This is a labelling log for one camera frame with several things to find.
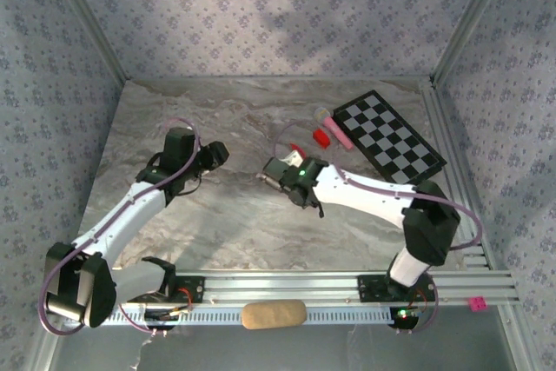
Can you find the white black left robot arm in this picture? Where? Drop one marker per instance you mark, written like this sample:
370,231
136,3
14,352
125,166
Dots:
121,219

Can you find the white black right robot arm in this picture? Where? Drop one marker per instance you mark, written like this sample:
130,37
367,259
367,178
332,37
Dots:
360,193

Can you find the small red block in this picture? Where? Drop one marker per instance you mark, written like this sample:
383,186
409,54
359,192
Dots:
322,137

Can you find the pink toy microphone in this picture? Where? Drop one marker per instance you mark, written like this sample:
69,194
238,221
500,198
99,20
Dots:
334,127

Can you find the black grey chessboard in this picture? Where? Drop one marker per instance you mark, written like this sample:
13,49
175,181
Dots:
382,127

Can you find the tan oval pad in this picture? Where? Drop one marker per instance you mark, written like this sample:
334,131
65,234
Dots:
273,314

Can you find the pink dice cube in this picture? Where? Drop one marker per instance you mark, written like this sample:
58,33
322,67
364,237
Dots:
477,303

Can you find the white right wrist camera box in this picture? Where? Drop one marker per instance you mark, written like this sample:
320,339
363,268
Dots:
293,158

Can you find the long aluminium mounting rail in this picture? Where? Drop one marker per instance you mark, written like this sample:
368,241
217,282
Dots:
282,284

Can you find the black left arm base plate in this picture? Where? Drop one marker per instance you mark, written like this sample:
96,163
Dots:
195,288

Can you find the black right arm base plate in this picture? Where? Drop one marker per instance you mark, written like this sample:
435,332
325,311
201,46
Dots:
369,288

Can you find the aluminium side rail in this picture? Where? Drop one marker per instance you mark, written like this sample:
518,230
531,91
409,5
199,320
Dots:
445,141

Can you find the aluminium frame post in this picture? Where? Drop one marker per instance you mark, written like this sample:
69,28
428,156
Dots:
92,19
519,340
469,19
43,345

